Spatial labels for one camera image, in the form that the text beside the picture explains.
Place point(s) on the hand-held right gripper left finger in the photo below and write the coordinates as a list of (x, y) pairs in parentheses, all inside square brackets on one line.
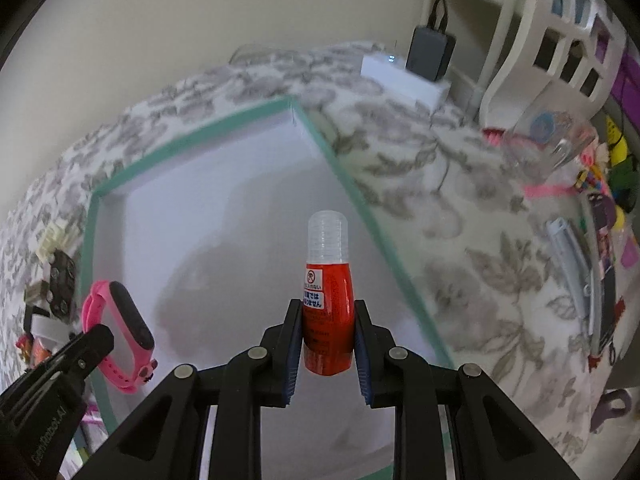
[(295, 365)]

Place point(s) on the clear plastic cup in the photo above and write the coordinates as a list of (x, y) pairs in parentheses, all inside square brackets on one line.
[(545, 145)]

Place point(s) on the cream hair clip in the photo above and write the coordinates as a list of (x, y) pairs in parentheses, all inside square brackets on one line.
[(57, 240)]

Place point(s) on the pink smart band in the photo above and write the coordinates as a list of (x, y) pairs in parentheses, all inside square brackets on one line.
[(131, 321)]

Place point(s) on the black printed strip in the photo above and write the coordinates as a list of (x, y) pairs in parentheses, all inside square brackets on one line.
[(607, 285)]

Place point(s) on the orange and teal toy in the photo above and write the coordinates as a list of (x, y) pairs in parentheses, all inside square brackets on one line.
[(41, 354)]

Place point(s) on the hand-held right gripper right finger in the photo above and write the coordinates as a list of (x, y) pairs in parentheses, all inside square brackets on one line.
[(362, 370)]

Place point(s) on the red bottle with clear cap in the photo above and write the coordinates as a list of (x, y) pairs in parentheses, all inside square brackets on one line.
[(327, 320)]

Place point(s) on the white box with teal rim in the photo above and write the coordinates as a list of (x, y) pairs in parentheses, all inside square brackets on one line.
[(225, 210)]

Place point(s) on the white plastic basket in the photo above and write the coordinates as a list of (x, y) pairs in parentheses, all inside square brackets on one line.
[(525, 35)]

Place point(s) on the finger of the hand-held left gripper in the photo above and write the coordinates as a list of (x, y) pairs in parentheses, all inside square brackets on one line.
[(97, 342)]

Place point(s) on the grey floral blanket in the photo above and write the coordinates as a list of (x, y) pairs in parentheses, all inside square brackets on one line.
[(450, 185)]

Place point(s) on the yellow toy figure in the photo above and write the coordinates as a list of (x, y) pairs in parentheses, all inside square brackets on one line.
[(617, 142)]

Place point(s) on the pink ribbon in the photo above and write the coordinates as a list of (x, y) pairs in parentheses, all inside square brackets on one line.
[(547, 191)]

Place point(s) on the purple plastic hook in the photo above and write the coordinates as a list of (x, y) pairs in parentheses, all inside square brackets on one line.
[(607, 410)]

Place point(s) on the black block with dots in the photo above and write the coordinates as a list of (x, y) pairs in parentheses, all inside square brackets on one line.
[(62, 285)]

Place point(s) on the black power adapter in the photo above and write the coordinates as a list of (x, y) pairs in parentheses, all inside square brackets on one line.
[(430, 52)]

